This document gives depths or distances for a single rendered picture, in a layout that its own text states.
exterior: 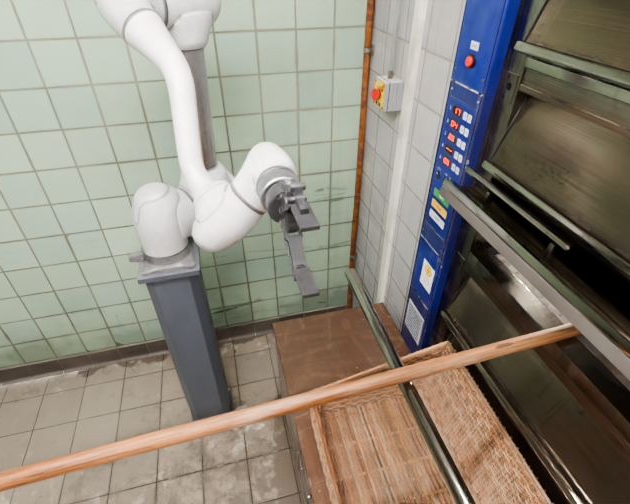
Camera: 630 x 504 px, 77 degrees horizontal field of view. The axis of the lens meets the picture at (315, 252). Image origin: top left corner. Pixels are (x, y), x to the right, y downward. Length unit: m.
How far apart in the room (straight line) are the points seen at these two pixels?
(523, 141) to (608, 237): 0.30
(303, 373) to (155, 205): 0.82
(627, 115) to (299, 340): 1.30
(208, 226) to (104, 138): 0.99
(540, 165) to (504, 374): 0.56
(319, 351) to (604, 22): 1.32
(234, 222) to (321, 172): 1.10
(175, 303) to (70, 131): 0.78
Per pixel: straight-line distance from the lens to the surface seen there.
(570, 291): 0.78
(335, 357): 1.65
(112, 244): 2.08
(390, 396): 1.55
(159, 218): 1.34
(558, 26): 0.98
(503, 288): 1.15
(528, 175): 1.00
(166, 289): 1.50
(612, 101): 0.89
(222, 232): 0.91
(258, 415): 0.80
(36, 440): 2.51
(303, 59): 1.76
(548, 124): 1.01
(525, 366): 1.18
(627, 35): 0.88
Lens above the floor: 1.89
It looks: 38 degrees down
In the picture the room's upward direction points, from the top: straight up
